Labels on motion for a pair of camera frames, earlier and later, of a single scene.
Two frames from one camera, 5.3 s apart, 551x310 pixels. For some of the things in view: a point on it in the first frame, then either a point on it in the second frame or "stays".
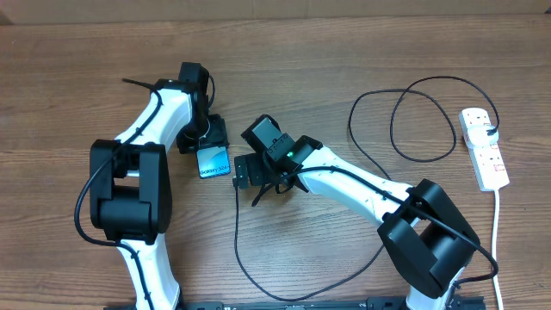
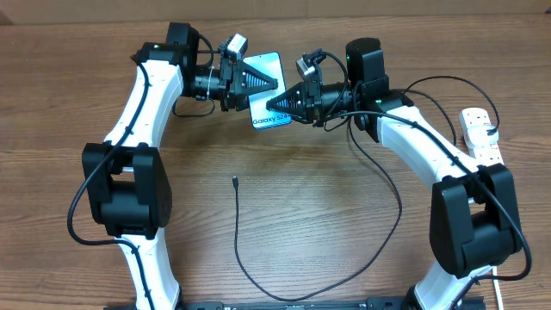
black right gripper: [256, 164] to [309, 102]
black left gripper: [217, 136] to [234, 83]
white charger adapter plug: [483, 136] stays
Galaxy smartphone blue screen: [213, 161] to [262, 116]
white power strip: [488, 164] stays
